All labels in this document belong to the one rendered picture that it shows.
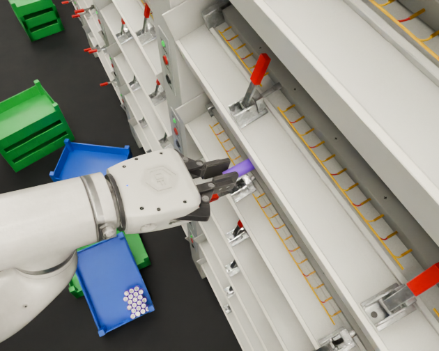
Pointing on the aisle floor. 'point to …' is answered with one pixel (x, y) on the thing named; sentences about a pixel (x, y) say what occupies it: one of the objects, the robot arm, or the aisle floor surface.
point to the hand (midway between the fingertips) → (219, 175)
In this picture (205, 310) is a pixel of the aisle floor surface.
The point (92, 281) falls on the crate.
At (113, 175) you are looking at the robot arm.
